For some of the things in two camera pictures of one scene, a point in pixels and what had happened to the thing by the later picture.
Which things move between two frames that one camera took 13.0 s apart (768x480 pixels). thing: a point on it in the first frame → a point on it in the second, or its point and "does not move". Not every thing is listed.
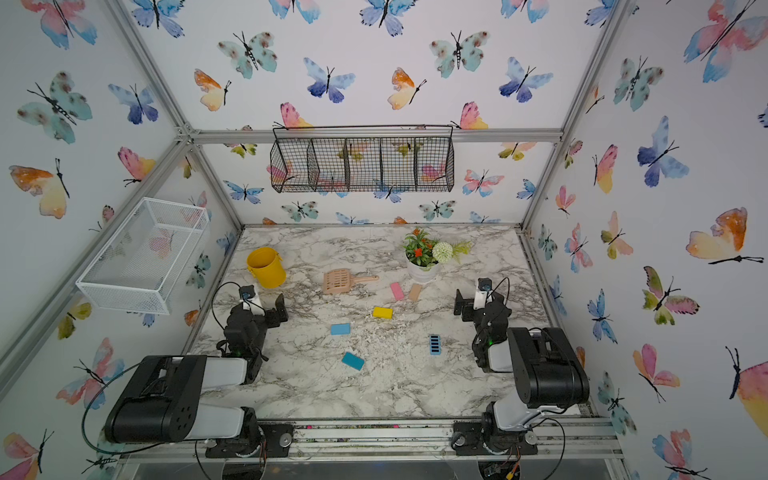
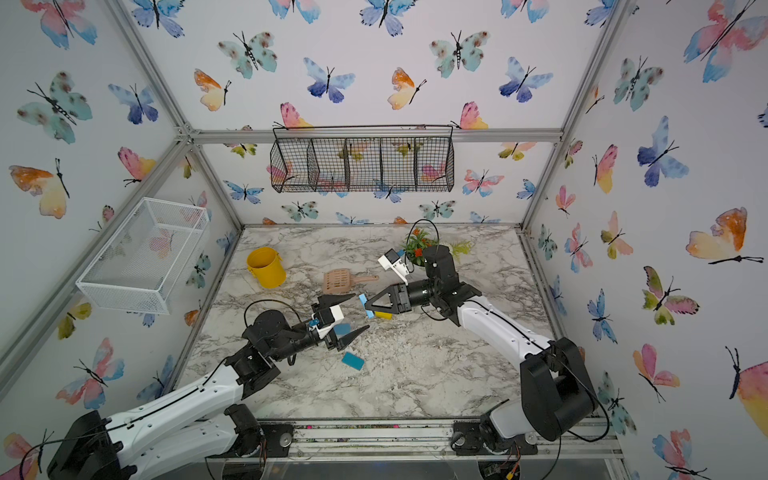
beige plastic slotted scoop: [340, 280] does not move
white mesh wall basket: [136, 268] does not move
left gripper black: [274, 320] → [327, 302]
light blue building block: [340, 329] does not move
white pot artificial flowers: [424, 254] does not move
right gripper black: [468, 304] → [393, 291]
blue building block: [435, 345] → [363, 299]
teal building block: [352, 361] does not move
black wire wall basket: [363, 158] does not move
